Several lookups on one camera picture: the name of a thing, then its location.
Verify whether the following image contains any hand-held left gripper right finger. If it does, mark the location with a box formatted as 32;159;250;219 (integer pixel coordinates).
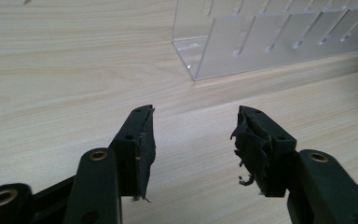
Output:
230;105;358;224

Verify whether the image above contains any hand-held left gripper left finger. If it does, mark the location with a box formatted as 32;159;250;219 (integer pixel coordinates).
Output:
62;104;157;224

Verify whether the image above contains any clear acrylic slotted rack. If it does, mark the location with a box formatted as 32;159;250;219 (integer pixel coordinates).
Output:
172;0;358;82

